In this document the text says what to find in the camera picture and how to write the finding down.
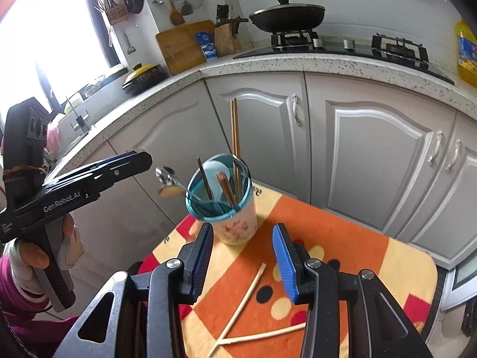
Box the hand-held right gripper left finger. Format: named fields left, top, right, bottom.
left=54, top=223, right=215, bottom=358

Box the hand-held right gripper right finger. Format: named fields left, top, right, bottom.
left=272, top=223, right=435, bottom=358

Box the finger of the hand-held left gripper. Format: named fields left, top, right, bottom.
left=41, top=152, right=153, bottom=199
left=47, top=150, right=139, bottom=186

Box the hanging wooden spatula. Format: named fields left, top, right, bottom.
left=160, top=0, right=186, bottom=26

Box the steel sink faucet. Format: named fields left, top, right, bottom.
left=65, top=96, right=92, bottom=133

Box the wall chopstick basket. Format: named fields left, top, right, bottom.
left=93, top=0, right=129, bottom=26

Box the person's left hand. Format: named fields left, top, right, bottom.
left=7, top=212, right=86, bottom=293

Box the person's left forearm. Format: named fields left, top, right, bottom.
left=0, top=257, right=51, bottom=319

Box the brown wooden chopstick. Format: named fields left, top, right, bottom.
left=217, top=172, right=235, bottom=206
left=233, top=99, right=240, bottom=202

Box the wooden knife block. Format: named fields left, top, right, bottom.
left=213, top=4, right=244, bottom=58

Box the speckled stone countertop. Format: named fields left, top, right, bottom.
left=47, top=47, right=477, bottom=180

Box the pale wooden chopstick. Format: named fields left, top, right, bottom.
left=218, top=322, right=307, bottom=345
left=208, top=263, right=267, bottom=357

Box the black wok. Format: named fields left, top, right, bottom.
left=214, top=4, right=326, bottom=33

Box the small steel spoon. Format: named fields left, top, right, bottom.
left=156, top=166, right=189, bottom=196

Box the wooden cutting board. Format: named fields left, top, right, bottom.
left=154, top=20, right=216, bottom=76

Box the black pot with yellow lid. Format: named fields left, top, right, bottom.
left=122, top=63, right=168, bottom=96

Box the pink cloth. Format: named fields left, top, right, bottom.
left=45, top=117, right=61, bottom=153

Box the orange printed blanket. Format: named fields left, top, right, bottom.
left=152, top=181, right=438, bottom=358

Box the yellow oil bottle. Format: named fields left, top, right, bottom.
left=455, top=18, right=477, bottom=86

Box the white plastic spoon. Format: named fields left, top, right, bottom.
left=205, top=161, right=233, bottom=204

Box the floral cup with teal rim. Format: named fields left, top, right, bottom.
left=185, top=153, right=258, bottom=246

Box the black gas stove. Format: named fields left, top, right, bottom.
left=233, top=32, right=455, bottom=84

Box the person's magenta clothing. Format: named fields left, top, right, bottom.
left=0, top=306, right=80, bottom=349

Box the hanging peeler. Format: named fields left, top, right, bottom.
left=123, top=32, right=138, bottom=56

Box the grey cabinet door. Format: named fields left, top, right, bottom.
left=395, top=112, right=477, bottom=270
left=48, top=140, right=176, bottom=271
left=306, top=75, right=457, bottom=240
left=205, top=72, right=312, bottom=205
left=108, top=78, right=239, bottom=229

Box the blue and white packet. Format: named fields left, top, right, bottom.
left=195, top=32, right=219, bottom=61

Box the black wok lid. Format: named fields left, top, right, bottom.
left=253, top=0, right=325, bottom=13

